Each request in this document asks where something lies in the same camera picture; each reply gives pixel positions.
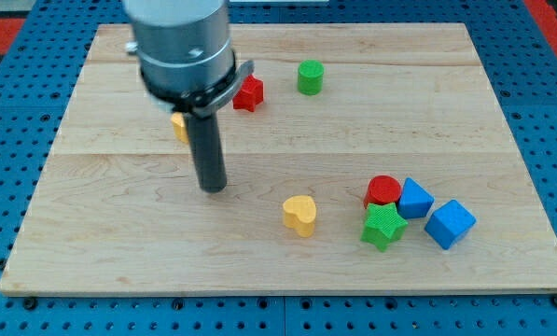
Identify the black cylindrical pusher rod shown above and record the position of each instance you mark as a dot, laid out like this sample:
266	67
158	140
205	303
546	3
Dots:
206	151

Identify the black clamp ring with lever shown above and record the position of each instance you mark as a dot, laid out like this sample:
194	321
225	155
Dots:
172	86

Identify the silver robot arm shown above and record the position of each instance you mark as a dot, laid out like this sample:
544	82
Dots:
187	61

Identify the red star block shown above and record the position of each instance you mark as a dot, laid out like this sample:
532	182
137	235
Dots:
250	95

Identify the yellow heart block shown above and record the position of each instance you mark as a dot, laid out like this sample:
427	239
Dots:
299	214

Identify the green star block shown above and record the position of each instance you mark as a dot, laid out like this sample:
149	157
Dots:
383	225

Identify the yellow block behind rod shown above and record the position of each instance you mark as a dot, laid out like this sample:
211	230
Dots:
180	128

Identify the green cylinder block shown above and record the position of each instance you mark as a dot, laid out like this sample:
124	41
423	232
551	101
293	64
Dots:
310	77

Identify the wooden board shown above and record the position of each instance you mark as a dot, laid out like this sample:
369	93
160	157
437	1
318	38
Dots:
117	210

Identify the red cylinder block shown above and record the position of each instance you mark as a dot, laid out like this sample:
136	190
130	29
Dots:
382	189

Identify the blue triangle block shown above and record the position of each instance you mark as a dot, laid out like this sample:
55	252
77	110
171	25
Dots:
415	201

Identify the blue cube block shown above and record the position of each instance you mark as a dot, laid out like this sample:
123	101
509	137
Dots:
449	224

